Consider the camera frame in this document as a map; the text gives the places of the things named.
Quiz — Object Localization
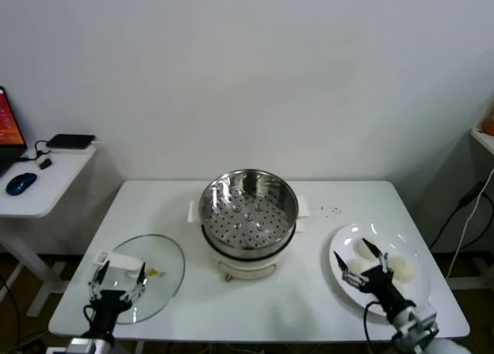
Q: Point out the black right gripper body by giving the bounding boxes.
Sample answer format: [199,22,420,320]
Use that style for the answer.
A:
[361,265,417,317]

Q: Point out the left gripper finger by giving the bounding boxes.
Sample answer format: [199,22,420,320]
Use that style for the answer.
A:
[121,261,149,303]
[87,261,111,303]

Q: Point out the orange object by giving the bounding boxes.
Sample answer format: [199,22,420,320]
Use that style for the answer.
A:
[479,103,494,136]

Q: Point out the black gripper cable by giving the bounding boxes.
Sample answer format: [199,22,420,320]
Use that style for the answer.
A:
[364,300,383,354]
[83,305,97,334]

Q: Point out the thin black desk cable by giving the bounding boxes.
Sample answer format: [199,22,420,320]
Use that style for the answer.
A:
[14,139,53,164]

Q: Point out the dark crumbs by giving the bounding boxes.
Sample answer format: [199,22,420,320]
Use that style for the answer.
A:
[311,204,343,216]

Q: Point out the white power cable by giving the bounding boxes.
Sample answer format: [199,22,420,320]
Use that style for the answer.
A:
[446,187,488,281]

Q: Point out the blue computer mouse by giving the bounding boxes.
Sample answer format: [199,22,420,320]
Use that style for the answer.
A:
[5,172,39,196]

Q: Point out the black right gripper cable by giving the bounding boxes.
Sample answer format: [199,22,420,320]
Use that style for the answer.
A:
[364,300,383,354]

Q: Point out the black power cable with adapter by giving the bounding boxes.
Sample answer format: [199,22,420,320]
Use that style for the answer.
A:
[428,180,488,251]

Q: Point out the large white plate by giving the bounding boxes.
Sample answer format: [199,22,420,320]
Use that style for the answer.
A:
[328,222,432,319]

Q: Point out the small white desk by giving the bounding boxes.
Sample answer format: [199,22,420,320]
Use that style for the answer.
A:
[0,140,109,317]

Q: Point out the white electric cooker pot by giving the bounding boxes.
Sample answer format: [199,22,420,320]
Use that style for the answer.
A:
[200,218,306,282]

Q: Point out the flat black device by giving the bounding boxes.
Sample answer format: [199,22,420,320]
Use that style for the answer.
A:
[46,133,96,151]

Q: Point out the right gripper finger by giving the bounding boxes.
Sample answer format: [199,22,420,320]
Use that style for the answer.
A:
[361,237,394,275]
[333,250,367,292]

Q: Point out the stainless steel steamer basket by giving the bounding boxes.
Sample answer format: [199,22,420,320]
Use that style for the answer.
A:
[187,169,311,251]

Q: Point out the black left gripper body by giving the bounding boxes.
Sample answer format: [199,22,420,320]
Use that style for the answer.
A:
[90,289,135,338]

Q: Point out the laptop with red screen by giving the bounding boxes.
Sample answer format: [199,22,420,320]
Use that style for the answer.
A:
[0,86,29,177]

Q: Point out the glass lid white handle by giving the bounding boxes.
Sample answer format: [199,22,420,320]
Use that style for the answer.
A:
[90,233,187,325]

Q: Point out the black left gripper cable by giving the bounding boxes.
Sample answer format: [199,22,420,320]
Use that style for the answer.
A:
[83,305,97,334]

